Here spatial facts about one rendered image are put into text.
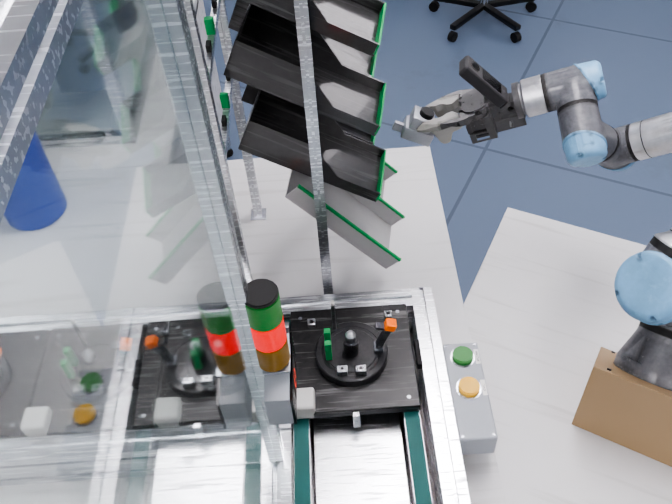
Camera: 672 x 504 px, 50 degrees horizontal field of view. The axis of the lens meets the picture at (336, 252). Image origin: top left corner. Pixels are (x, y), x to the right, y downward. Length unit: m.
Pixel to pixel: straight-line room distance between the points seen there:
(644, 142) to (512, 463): 0.66
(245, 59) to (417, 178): 0.82
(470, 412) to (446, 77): 2.65
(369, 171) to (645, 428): 0.70
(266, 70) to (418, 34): 2.97
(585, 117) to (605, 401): 0.52
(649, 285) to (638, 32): 3.17
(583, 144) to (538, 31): 2.87
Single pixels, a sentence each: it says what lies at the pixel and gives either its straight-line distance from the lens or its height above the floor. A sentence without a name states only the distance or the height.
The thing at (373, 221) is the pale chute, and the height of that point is 1.03.
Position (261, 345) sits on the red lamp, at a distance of 1.01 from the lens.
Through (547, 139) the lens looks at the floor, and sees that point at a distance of 3.48.
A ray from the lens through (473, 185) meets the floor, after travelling 3.19.
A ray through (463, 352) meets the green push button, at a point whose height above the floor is 0.97.
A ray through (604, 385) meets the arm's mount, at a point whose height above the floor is 1.02.
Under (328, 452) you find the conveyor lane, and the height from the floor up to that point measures 0.92.
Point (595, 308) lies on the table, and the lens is 1.69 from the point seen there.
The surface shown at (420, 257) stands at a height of 0.86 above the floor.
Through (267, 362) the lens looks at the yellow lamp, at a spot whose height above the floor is 1.29.
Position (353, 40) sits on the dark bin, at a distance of 1.17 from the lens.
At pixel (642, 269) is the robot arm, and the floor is 1.23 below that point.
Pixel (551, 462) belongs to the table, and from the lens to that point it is 1.47.
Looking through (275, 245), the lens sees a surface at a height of 0.86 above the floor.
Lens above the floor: 2.15
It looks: 48 degrees down
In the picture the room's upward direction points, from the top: 4 degrees counter-clockwise
